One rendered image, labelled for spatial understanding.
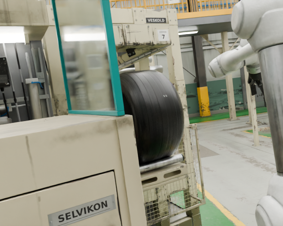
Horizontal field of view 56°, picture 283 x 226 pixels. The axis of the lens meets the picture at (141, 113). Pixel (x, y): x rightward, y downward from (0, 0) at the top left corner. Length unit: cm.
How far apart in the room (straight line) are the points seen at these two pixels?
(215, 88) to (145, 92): 1036
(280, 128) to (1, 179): 71
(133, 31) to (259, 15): 115
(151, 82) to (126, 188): 86
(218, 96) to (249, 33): 1087
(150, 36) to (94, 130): 138
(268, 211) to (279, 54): 44
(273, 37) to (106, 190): 61
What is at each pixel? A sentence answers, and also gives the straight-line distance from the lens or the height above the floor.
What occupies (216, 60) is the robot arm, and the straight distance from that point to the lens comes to 140.
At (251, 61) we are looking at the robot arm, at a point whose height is 140.
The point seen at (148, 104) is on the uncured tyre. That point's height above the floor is 125.
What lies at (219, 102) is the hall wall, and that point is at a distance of 1175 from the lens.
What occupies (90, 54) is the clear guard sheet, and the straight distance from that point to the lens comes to 79.
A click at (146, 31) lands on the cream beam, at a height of 173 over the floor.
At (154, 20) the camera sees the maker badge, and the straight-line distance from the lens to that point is 235.
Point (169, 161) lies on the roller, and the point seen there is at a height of 90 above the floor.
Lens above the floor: 132
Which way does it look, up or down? 4 degrees down
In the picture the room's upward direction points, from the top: 8 degrees counter-clockwise
